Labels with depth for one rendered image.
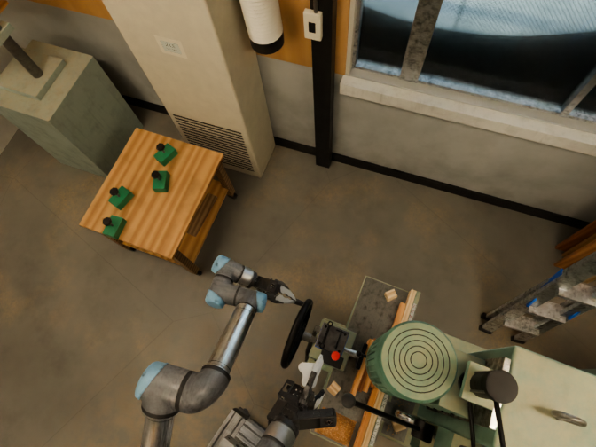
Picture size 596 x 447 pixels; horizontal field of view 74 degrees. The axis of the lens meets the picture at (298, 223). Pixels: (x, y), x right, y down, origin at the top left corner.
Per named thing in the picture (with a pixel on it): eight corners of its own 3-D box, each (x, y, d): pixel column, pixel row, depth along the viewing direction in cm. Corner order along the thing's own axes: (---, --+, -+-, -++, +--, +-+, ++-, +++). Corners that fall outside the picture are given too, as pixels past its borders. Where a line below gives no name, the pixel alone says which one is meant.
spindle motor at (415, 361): (376, 324, 122) (392, 308, 93) (433, 347, 119) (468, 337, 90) (356, 381, 117) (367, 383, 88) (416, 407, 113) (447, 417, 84)
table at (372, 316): (342, 270, 165) (343, 265, 159) (414, 297, 159) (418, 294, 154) (285, 419, 146) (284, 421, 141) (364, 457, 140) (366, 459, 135)
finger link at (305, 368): (302, 347, 110) (291, 380, 107) (322, 354, 107) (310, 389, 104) (306, 348, 112) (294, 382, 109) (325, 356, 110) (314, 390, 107)
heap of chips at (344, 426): (323, 406, 142) (323, 406, 139) (356, 421, 139) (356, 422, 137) (314, 431, 139) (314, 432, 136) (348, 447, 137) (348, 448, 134)
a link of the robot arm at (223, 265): (207, 275, 155) (215, 256, 159) (232, 286, 158) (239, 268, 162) (214, 270, 148) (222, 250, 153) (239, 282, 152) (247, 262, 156)
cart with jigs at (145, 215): (168, 170, 284) (127, 115, 225) (241, 193, 274) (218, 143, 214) (123, 254, 264) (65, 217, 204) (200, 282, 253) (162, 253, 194)
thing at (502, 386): (460, 361, 93) (488, 358, 77) (495, 375, 92) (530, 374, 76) (450, 396, 91) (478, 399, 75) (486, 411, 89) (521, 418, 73)
